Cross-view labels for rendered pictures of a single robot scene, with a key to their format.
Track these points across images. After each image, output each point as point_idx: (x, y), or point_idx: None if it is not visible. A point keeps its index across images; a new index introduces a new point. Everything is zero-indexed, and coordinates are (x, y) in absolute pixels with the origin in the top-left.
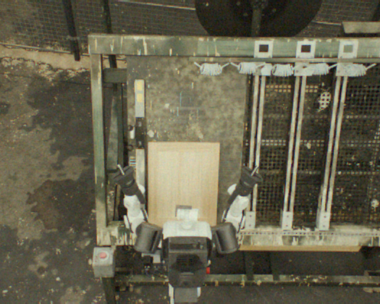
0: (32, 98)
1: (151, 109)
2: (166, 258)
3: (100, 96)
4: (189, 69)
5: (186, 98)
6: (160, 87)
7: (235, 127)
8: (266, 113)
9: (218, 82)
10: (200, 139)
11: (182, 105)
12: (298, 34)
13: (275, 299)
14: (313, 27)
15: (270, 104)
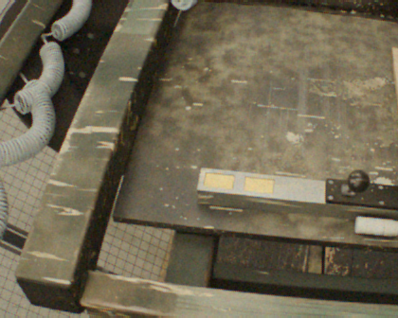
0: None
1: (304, 174)
2: None
3: (242, 294)
4: (193, 84)
5: (275, 96)
6: (236, 146)
7: (352, 26)
8: (362, 253)
9: (240, 39)
10: (388, 83)
11: (293, 106)
12: (252, 257)
13: None
14: (246, 243)
15: (349, 253)
